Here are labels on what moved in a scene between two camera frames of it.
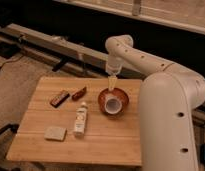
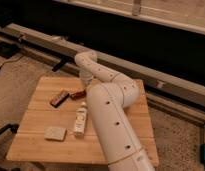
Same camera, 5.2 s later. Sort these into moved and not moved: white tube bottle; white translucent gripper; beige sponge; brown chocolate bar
Moved: white translucent gripper
Not moved: white tube bottle; beige sponge; brown chocolate bar
